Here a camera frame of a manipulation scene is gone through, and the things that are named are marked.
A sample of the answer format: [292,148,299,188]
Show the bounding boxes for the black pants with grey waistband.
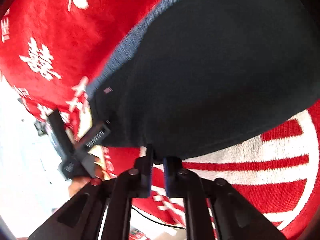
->
[89,0,319,163]

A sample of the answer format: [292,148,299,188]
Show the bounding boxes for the person's left hand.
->
[68,146,110,198]

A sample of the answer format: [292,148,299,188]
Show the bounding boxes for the red blanket with white characters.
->
[1,0,319,239]

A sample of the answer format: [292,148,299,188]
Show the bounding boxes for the black cable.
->
[131,205,187,230]

